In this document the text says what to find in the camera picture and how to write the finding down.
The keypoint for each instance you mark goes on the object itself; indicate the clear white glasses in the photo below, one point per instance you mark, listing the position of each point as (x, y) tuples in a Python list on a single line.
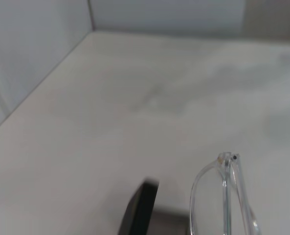
[(226, 195)]

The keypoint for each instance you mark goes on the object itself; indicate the black glasses case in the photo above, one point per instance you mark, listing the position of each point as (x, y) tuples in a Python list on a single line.
[(140, 210)]

